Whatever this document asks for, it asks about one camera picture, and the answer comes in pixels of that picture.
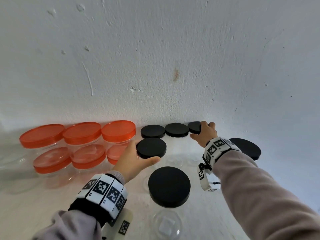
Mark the wide transparent jar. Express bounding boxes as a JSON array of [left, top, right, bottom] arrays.
[[37, 164, 77, 189], [103, 137, 136, 148], [65, 138, 103, 151], [26, 141, 66, 159]]

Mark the small black lid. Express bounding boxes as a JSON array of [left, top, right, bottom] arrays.
[[140, 124, 166, 139], [187, 121, 202, 135], [229, 138, 262, 162], [165, 123, 190, 138]]

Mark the person's right forearm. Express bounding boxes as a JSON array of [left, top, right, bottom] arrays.
[[212, 150, 320, 240]]

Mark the large orange lid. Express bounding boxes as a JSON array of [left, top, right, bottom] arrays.
[[19, 124, 66, 149], [62, 122, 102, 145], [33, 147, 72, 174]]

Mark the person's left hand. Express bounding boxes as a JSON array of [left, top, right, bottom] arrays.
[[112, 140, 161, 184]]

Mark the person's right hand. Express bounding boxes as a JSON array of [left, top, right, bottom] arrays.
[[190, 121, 218, 148]]

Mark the short transparent jar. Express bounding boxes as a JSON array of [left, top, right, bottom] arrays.
[[74, 161, 108, 174]]

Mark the person's left forearm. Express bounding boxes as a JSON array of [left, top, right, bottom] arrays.
[[32, 210, 103, 240]]

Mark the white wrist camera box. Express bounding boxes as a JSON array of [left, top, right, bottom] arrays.
[[101, 207, 134, 240], [197, 163, 221, 192]]

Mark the large transparent jar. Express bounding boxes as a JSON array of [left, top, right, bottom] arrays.
[[142, 158, 153, 193]]

